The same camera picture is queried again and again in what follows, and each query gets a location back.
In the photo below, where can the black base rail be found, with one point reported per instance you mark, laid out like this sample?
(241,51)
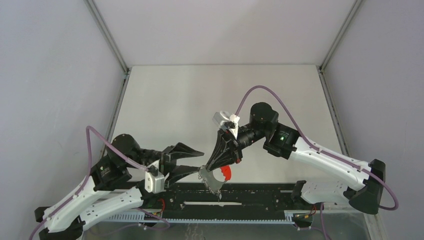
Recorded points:
(240,202)

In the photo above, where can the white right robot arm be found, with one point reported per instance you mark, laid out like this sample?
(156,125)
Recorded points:
(356,182)

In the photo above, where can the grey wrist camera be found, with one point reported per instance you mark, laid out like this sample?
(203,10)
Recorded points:
(154,181)
(228,122)

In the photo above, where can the left aluminium frame post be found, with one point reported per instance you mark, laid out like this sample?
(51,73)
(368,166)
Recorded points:
(107,35)

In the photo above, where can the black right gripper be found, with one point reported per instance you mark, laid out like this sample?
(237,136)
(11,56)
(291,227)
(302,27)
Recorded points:
(227,150)

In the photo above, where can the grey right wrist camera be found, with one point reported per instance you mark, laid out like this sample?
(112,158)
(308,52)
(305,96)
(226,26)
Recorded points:
(228,122)

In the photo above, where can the grey aluminium frame rail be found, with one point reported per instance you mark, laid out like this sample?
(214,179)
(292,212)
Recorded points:
(329,75)

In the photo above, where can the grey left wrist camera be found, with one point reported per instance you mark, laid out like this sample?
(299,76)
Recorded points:
(154,181)

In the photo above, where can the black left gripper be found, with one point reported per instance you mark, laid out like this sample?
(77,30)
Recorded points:
(169,158)

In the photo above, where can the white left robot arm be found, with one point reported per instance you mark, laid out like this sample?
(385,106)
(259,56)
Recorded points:
(127,177)

